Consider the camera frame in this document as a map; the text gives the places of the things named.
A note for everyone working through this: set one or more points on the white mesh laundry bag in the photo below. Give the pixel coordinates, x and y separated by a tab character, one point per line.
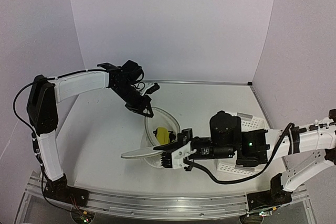
161	119

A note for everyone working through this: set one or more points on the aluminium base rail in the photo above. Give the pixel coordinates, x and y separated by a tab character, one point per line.
144	192

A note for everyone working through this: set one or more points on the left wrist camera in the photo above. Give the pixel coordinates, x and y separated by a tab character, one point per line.
150	88

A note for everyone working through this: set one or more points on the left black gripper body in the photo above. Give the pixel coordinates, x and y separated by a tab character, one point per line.
133	103

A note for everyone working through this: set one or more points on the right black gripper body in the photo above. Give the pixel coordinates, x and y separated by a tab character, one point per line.
220	152

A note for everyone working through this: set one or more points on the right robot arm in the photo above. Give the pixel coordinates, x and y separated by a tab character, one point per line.
318	137

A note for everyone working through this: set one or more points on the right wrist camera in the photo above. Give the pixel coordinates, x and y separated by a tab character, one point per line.
175	159

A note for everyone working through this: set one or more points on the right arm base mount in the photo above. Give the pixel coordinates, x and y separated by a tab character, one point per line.
274	197

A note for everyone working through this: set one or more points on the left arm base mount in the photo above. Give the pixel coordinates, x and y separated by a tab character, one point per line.
59	190

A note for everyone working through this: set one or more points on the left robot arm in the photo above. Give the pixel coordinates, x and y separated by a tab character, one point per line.
36	104

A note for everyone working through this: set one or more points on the yellow bra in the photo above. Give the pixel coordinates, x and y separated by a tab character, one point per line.
164	136

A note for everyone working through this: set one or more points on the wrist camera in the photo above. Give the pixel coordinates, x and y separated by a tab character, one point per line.
175	159
150	88

